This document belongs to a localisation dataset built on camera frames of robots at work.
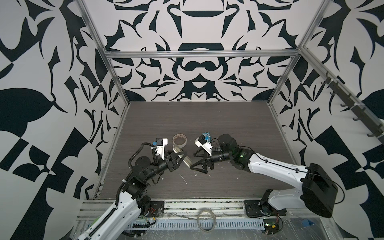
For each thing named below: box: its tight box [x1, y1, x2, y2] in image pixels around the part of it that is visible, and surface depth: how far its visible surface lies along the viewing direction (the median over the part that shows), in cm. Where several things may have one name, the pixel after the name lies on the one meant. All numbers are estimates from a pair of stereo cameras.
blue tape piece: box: [301, 219, 315, 228], surface depth 71 cm
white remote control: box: [172, 145, 192, 168], surface depth 68 cm
